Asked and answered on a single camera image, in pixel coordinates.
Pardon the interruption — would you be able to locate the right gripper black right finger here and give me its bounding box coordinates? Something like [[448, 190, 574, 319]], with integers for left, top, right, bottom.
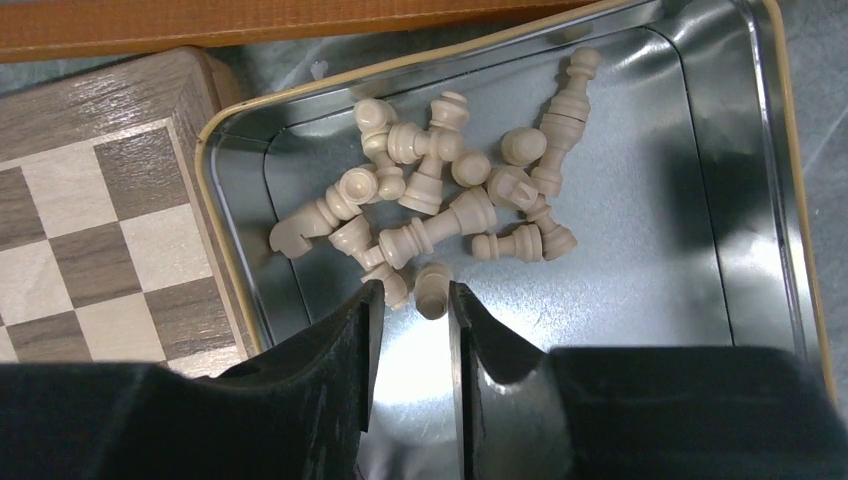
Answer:
[[448, 282, 573, 479]]

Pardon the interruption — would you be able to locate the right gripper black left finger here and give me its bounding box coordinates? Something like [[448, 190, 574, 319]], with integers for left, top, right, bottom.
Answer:
[[218, 281, 385, 479]]

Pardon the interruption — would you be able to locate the white chess pawn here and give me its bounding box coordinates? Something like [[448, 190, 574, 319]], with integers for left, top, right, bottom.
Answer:
[[451, 151, 492, 188], [471, 224, 543, 263], [501, 127, 547, 167], [413, 263, 453, 320]]

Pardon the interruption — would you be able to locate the white chess piece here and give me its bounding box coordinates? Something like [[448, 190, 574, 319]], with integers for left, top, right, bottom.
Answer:
[[328, 215, 408, 310], [353, 98, 406, 201]]

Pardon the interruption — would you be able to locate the white chess pawn lying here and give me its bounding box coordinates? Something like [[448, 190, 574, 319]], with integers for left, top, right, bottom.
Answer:
[[471, 224, 543, 263]]

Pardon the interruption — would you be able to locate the white chess queen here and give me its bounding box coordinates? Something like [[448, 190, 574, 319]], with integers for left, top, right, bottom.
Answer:
[[377, 186, 497, 270]]

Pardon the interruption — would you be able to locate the white chess knight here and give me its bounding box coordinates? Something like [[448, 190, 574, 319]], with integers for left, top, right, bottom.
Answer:
[[269, 164, 380, 259]]

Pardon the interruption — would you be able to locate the white chess bishop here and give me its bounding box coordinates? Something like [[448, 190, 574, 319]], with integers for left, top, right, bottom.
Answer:
[[486, 166, 578, 261]]

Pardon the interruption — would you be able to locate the white chess king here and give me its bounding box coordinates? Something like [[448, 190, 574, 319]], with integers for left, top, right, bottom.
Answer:
[[530, 47, 601, 196]]

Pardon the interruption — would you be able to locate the wooden chessboard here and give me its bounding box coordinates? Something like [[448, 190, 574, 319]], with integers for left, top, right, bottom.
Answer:
[[1, 48, 258, 377]]

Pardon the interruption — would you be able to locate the orange wooden shelf rack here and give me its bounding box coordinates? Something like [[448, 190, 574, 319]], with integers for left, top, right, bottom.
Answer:
[[1, 0, 581, 62]]

